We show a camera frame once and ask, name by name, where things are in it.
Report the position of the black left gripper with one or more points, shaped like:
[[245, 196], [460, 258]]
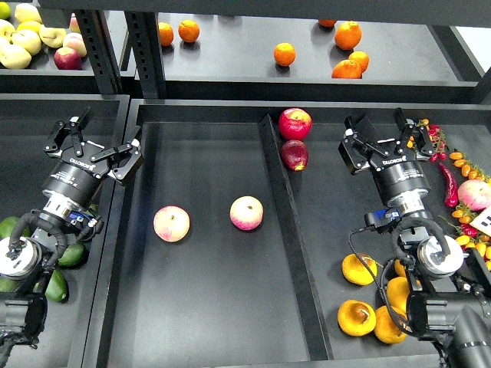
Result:
[[84, 166]]

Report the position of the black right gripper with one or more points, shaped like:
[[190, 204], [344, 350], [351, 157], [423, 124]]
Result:
[[394, 166]]

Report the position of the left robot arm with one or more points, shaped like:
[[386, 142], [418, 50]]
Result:
[[31, 253]]

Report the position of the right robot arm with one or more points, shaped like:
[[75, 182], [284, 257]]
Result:
[[449, 289]]

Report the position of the green avocado in left tray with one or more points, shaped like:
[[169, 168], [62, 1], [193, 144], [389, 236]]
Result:
[[8, 224]]

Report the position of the black left tray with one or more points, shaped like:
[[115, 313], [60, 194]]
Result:
[[26, 121]]

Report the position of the black tray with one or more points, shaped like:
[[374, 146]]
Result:
[[26, 121], [222, 296]]

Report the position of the bright red apple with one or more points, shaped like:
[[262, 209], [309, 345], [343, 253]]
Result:
[[294, 124]]

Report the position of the dark red apple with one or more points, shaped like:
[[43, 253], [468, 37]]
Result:
[[294, 155]]

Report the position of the red apple on shelf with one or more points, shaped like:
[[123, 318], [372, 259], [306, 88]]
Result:
[[67, 59]]

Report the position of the red chili pepper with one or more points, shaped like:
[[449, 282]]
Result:
[[451, 197]]

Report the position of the pink apple left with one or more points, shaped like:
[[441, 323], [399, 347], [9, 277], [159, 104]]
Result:
[[171, 223]]

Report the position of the pink apple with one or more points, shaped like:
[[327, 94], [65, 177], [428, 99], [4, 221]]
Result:
[[171, 223], [474, 194], [246, 213]]

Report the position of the pink apple right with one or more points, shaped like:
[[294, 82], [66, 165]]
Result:
[[474, 194]]

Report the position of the orange on shelf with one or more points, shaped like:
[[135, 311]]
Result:
[[284, 54]]

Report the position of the pink apple centre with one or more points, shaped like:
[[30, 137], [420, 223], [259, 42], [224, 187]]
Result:
[[246, 213]]

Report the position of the black middle tray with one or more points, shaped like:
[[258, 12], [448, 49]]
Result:
[[222, 296]]

